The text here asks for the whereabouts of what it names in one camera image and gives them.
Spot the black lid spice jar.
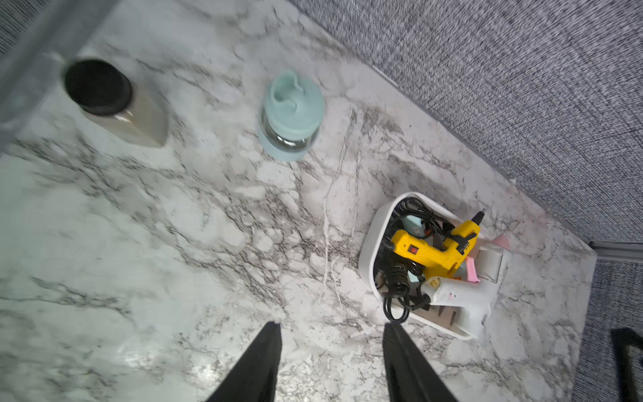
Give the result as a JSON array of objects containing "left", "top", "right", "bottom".
[{"left": 62, "top": 59, "right": 168, "bottom": 147}]

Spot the white pink glue gun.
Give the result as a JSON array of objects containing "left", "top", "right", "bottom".
[{"left": 414, "top": 234, "right": 512, "bottom": 340}]

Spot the mint lid glass jar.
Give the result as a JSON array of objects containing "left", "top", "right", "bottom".
[{"left": 258, "top": 70, "right": 326, "bottom": 162}]

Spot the yellow hot glue gun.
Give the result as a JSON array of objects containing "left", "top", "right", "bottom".
[{"left": 381, "top": 197, "right": 487, "bottom": 323}]

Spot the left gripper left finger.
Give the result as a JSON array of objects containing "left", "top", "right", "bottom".
[{"left": 206, "top": 322, "right": 282, "bottom": 402}]

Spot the mint green glue gun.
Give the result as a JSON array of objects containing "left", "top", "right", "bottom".
[{"left": 401, "top": 215, "right": 425, "bottom": 282}]

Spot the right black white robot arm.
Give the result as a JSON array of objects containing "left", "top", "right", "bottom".
[{"left": 611, "top": 328, "right": 642, "bottom": 401}]

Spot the white plastic storage box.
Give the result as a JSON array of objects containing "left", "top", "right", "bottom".
[{"left": 358, "top": 192, "right": 494, "bottom": 329}]

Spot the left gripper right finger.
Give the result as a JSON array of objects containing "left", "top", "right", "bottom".
[{"left": 383, "top": 323, "right": 457, "bottom": 402}]

